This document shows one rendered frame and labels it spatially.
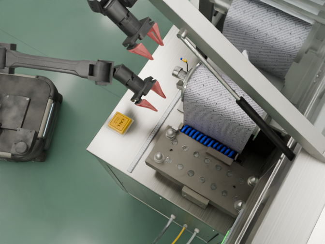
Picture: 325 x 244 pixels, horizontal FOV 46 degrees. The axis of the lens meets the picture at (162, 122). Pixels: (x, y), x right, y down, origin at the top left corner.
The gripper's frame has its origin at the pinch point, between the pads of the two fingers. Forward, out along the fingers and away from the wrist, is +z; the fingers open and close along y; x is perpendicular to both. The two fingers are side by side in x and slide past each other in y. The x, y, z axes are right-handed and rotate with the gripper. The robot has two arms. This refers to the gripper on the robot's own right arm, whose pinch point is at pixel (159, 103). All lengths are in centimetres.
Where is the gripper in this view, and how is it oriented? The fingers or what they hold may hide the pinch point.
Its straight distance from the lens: 138.5
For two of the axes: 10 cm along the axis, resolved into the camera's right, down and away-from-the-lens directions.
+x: 4.1, -0.5, -9.1
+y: -5.2, 8.1, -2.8
